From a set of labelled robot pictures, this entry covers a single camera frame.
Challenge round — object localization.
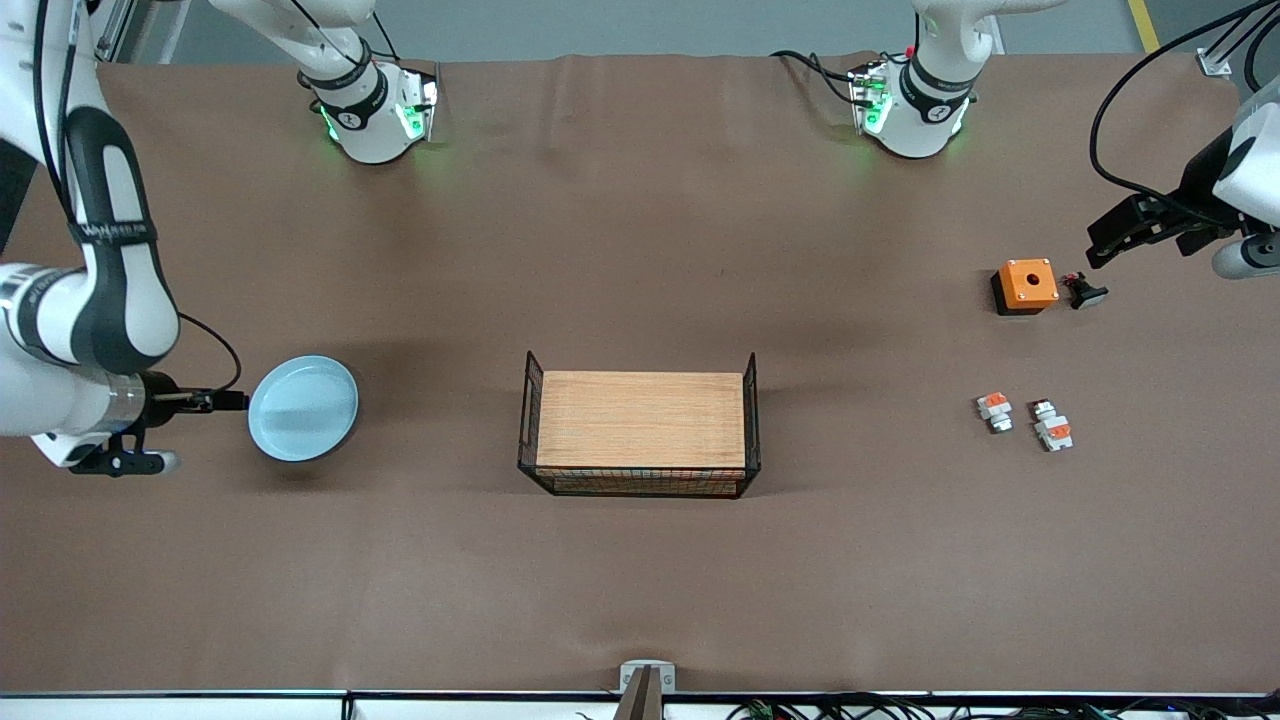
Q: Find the light blue round plate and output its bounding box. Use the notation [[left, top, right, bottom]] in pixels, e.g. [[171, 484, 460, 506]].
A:
[[247, 355, 360, 464]]

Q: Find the black push button head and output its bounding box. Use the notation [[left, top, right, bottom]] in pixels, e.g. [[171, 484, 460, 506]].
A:
[[1062, 272, 1110, 311]]

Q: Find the brown table cover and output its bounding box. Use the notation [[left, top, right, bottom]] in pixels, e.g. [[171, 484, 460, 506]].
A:
[[0, 50, 1280, 696]]

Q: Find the orange button enclosure box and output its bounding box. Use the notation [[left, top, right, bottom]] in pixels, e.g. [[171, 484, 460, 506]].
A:
[[991, 259, 1060, 317]]

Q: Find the aluminium frame profile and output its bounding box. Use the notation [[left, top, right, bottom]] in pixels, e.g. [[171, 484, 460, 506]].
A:
[[85, 0, 138, 63], [1197, 25, 1263, 78]]

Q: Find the thin black cable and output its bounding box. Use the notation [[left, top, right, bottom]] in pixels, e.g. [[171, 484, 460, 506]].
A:
[[1244, 5, 1280, 96]]

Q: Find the white table edge rail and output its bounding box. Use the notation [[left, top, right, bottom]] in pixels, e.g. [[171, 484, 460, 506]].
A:
[[0, 690, 1280, 720]]

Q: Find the black left base cable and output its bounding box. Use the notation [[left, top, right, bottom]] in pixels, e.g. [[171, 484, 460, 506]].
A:
[[770, 50, 866, 106]]

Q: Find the black base cable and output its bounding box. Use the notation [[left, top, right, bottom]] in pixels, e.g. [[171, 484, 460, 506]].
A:
[[770, 50, 866, 106], [290, 0, 401, 63]]

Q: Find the black right base cable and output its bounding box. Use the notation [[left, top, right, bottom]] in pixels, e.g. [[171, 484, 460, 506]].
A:
[[290, 0, 401, 63]]

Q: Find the black wire shelf wooden top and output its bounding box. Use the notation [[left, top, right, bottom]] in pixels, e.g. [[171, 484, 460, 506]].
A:
[[517, 350, 762, 500]]

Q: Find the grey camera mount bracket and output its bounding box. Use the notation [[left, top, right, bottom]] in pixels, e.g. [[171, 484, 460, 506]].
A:
[[612, 660, 677, 720]]

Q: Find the black cable bundle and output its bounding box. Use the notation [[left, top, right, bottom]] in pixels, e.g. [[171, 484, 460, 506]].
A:
[[725, 693, 1280, 720]]

